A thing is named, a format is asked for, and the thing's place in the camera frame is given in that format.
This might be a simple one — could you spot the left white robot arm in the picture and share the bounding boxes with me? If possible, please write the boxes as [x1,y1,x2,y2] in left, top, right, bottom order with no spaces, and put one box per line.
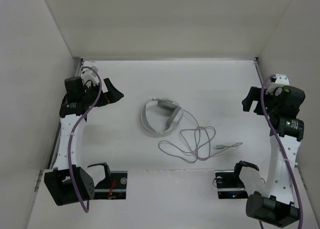
[44,76,128,206]

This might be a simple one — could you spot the grey headphone cable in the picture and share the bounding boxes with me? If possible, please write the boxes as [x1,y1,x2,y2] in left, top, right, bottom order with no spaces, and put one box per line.
[158,108,244,164]

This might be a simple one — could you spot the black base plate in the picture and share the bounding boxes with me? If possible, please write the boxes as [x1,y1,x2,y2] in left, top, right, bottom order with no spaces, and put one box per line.
[93,171,128,200]
[212,170,248,200]

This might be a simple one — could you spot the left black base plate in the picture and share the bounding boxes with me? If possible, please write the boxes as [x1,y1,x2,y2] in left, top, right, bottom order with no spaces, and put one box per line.
[93,171,128,200]

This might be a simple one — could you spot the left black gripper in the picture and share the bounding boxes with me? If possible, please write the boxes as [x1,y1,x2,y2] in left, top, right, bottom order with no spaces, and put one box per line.
[82,78,124,107]

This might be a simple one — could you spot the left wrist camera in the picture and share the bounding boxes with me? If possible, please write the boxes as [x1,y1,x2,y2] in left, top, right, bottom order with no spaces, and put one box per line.
[80,66,99,88]

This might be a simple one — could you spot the grey white headphones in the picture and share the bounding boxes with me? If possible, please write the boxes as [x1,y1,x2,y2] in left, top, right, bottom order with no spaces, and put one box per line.
[140,97,185,135]

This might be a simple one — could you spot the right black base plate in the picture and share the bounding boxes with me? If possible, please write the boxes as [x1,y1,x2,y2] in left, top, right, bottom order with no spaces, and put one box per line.
[212,170,248,200]

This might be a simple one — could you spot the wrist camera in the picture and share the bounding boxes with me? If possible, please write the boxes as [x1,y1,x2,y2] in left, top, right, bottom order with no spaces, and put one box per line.
[265,73,290,96]
[80,66,99,88]

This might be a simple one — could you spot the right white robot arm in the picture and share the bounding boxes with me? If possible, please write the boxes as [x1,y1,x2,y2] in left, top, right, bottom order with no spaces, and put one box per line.
[231,85,306,228]

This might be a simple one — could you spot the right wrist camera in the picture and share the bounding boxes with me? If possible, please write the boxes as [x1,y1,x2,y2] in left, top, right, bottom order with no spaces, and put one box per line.
[265,73,290,96]

